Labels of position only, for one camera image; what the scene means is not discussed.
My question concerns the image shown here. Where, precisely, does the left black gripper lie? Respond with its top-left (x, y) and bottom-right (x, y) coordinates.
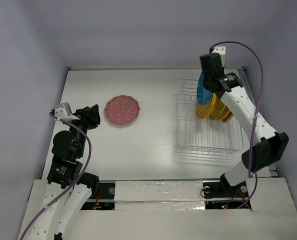
top-left (66, 103), bottom-right (100, 156)

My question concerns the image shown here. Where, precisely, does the blue dotted plate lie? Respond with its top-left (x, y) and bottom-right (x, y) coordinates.
top-left (196, 71), bottom-right (213, 106)

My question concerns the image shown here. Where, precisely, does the pink dotted plate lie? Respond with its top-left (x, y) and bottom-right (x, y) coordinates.
top-left (104, 95), bottom-right (141, 127)

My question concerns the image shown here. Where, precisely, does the woven bamboo plate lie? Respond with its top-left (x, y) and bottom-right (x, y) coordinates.
top-left (209, 98), bottom-right (225, 120)

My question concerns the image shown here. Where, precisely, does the yellow dotted plate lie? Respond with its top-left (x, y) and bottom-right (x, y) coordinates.
top-left (196, 94), bottom-right (217, 119)

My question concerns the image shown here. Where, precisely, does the orange woven plate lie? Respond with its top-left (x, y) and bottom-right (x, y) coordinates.
top-left (217, 106), bottom-right (230, 120)
top-left (221, 111), bottom-right (234, 123)

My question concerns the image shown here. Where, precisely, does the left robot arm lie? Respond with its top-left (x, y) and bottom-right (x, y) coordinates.
top-left (20, 102), bottom-right (101, 240)

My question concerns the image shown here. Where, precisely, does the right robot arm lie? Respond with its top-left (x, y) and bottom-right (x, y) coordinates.
top-left (199, 52), bottom-right (289, 197)

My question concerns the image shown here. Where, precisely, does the white foam block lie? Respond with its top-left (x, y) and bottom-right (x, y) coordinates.
top-left (114, 180), bottom-right (205, 211)

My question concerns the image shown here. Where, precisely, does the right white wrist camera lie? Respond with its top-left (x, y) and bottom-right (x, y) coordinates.
top-left (210, 46), bottom-right (226, 67)

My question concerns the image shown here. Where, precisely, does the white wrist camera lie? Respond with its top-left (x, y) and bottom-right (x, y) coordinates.
top-left (210, 46), bottom-right (226, 67)
top-left (51, 102), bottom-right (79, 122)

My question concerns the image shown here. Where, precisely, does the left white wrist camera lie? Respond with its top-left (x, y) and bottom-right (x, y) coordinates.
top-left (51, 102), bottom-right (79, 122)

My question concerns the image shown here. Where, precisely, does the white wire dish rack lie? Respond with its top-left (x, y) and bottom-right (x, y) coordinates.
top-left (176, 78), bottom-right (244, 157)

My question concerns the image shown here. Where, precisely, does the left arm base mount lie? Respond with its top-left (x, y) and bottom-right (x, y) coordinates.
top-left (81, 181), bottom-right (116, 211)

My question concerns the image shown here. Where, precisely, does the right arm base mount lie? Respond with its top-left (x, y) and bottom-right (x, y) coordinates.
top-left (199, 181), bottom-right (251, 210)

